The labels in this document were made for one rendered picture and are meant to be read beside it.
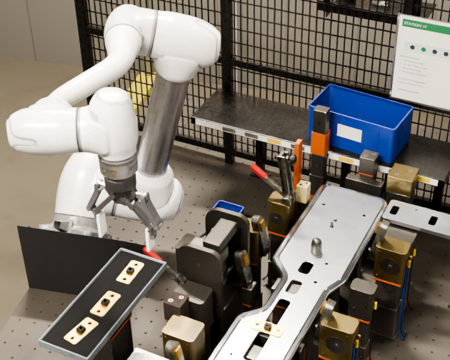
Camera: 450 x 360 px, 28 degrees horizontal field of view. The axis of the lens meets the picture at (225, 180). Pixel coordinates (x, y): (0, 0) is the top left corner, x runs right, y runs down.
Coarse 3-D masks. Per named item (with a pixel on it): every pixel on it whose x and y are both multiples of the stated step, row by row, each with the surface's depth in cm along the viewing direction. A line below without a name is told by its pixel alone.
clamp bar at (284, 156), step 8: (288, 152) 261; (280, 160) 260; (288, 160) 260; (296, 160) 261; (280, 168) 262; (288, 168) 264; (280, 176) 263; (288, 176) 266; (288, 184) 264; (288, 192) 265
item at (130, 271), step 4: (128, 264) 230; (132, 264) 230; (140, 264) 230; (128, 268) 228; (132, 268) 228; (136, 268) 229; (140, 268) 229; (124, 272) 228; (128, 272) 227; (132, 272) 227; (136, 272) 228; (120, 276) 227; (124, 276) 227; (128, 276) 227; (132, 276) 227; (116, 280) 226; (120, 280) 226; (128, 280) 226; (132, 280) 226
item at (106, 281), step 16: (128, 256) 233; (112, 272) 229; (144, 272) 228; (96, 288) 224; (112, 288) 224; (128, 288) 224; (80, 304) 219; (128, 304) 219; (64, 320) 215; (80, 320) 215; (96, 320) 215; (112, 320) 215; (48, 336) 211; (96, 336) 210; (80, 352) 207
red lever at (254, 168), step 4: (252, 164) 268; (252, 168) 268; (256, 168) 268; (256, 172) 268; (260, 172) 268; (264, 172) 268; (260, 176) 268; (264, 176) 268; (268, 176) 268; (264, 180) 268; (268, 180) 268; (272, 180) 268; (272, 184) 268; (276, 184) 268; (276, 188) 268; (280, 188) 268; (280, 192) 268
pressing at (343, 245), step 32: (320, 192) 280; (352, 192) 281; (320, 224) 268; (352, 224) 268; (288, 256) 256; (320, 256) 256; (352, 256) 256; (320, 288) 246; (288, 320) 236; (224, 352) 227; (288, 352) 227
